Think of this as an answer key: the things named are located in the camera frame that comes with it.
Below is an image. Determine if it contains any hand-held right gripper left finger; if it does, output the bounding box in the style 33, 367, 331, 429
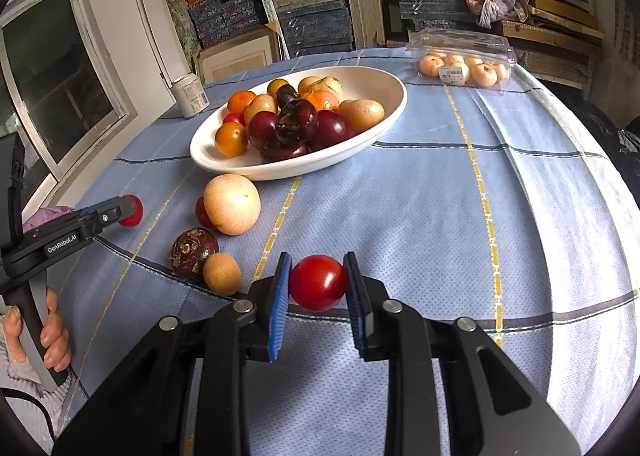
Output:
52, 252, 293, 456

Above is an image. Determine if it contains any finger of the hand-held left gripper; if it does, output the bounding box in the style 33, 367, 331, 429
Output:
75, 201, 133, 239
75, 202, 123, 215

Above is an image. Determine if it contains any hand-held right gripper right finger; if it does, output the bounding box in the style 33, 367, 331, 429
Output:
343, 251, 583, 456

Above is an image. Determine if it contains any small tan longan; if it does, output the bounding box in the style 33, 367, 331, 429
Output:
202, 253, 243, 296

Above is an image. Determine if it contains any dark brown water chestnut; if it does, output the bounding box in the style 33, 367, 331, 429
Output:
275, 84, 302, 109
171, 228, 220, 279
259, 142, 310, 165
275, 98, 319, 147

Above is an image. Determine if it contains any dark red plum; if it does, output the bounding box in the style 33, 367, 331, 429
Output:
307, 110, 351, 153
248, 110, 281, 151

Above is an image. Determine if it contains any mandarin orange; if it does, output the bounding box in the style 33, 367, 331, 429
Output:
302, 90, 341, 112
228, 90, 257, 117

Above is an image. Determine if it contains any white oval plate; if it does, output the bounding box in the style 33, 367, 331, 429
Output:
189, 66, 408, 182

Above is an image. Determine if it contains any person's left forearm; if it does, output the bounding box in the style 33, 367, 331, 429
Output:
0, 356, 76, 456

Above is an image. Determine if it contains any person's left hand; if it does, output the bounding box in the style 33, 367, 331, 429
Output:
0, 287, 73, 373

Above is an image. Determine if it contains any purple plastic bag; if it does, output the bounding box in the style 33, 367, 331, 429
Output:
22, 206, 76, 233

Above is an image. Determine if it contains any silver drink can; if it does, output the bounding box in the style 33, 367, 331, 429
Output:
171, 74, 210, 119

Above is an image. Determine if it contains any white framed window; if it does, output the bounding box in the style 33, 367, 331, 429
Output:
0, 0, 138, 207

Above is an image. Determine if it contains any white trim strip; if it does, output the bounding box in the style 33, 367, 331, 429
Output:
132, 0, 168, 81

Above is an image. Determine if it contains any cardboard box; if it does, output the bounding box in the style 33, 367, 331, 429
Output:
192, 20, 283, 86

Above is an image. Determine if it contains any green marbled board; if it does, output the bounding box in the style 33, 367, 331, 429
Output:
159, 0, 203, 51

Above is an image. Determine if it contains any cluster of small packaged peaches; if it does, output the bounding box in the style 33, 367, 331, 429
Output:
418, 54, 510, 88

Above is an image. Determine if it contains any clear plastic clamshell box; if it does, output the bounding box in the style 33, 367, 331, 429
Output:
406, 28, 518, 95

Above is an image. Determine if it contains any stack of blue patterned boxes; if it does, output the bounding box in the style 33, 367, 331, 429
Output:
185, 0, 476, 56

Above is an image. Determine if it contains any black jacket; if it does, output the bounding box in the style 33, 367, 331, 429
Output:
585, 103, 640, 187

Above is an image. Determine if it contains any pink plastic bag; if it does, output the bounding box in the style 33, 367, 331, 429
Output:
462, 0, 531, 29

